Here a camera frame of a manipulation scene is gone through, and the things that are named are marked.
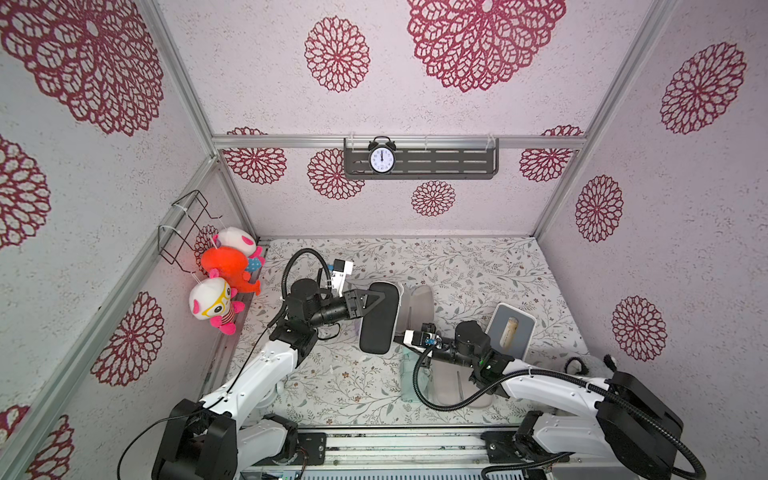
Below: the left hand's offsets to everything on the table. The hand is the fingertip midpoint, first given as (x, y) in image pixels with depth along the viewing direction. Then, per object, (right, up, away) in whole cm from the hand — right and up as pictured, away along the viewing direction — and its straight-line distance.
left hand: (382, 297), depth 73 cm
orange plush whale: (-46, +8, +17) cm, 50 cm away
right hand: (+3, -9, 0) cm, 9 cm away
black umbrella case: (-1, -6, -3) cm, 7 cm away
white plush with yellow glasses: (-46, -1, +7) cm, 46 cm away
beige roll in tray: (+39, -13, +20) cm, 46 cm away
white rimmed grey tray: (+41, -17, +17) cm, 47 cm away
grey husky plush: (+47, -15, -5) cm, 50 cm away
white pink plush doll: (-47, +17, +22) cm, 55 cm away
